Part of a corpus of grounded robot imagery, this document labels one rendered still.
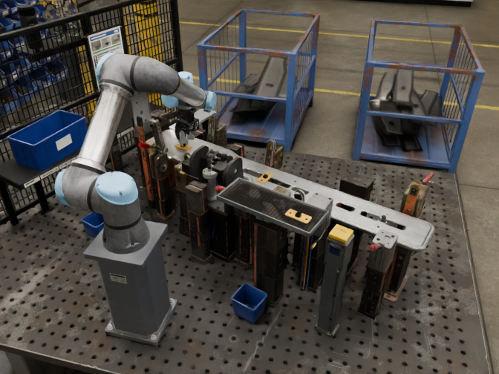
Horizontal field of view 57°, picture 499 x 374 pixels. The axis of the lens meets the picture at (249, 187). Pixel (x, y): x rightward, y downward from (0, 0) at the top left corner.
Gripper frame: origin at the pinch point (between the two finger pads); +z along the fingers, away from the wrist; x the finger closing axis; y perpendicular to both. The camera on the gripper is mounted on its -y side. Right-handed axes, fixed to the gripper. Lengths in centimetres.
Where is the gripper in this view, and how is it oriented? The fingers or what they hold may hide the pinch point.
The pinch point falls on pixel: (183, 142)
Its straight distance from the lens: 224.1
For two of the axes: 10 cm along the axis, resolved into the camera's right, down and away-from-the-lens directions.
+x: 5.6, -4.7, 6.8
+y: 8.3, 3.7, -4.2
